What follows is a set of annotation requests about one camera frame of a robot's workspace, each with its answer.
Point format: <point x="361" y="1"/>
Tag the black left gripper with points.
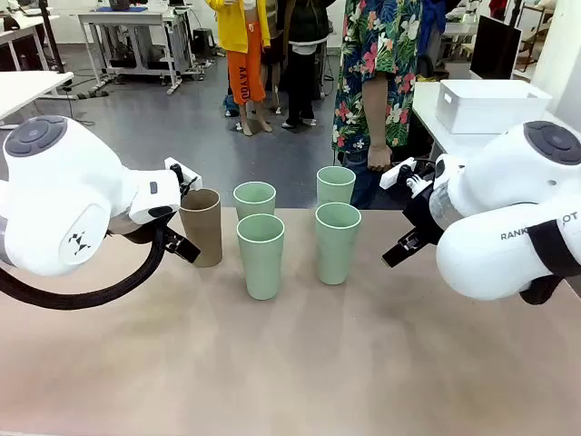
<point x="136" y="230"/>

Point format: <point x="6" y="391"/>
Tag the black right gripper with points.
<point x="422" y="213"/>

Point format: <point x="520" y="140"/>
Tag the brown plastic cup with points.
<point x="202" y="227"/>

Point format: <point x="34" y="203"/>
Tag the green plastic cup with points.
<point x="337" y="250"/>
<point x="336" y="186"/>
<point x="254" y="200"/>
<point x="263" y="263"/>

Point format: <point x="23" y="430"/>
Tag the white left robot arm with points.
<point x="54" y="191"/>

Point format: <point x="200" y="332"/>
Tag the person's right forearm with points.
<point x="377" y="113"/>

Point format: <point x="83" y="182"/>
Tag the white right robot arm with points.
<point x="499" y="195"/>

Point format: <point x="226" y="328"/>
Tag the white plastic basket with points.
<point x="490" y="106"/>

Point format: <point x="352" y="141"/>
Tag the person's right hand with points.
<point x="379" y="159"/>

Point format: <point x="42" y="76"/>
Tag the white side table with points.
<point x="424" y="104"/>

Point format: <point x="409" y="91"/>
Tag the person in floral shirt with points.
<point x="386" y="41"/>

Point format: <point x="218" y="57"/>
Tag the mannequin in dark skirt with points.
<point x="272" y="50"/>

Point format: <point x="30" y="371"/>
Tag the black monitor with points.
<point x="495" y="45"/>

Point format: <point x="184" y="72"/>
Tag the person in orange shorts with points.
<point x="236" y="27"/>

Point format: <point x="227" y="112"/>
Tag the person in black clothes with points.
<point x="308" y="27"/>

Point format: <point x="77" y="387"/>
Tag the black tripod pole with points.
<point x="49" y="36"/>

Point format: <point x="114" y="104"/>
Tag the white background desk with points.
<point x="18" y="27"/>

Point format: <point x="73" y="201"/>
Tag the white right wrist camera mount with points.
<point x="390" y="177"/>

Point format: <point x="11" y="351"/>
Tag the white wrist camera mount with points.
<point x="390" y="177"/>
<point x="169" y="162"/>

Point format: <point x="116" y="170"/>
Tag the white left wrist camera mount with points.
<point x="169" y="162"/>

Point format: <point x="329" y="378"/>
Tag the white desk with metal frame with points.
<point x="122" y="18"/>

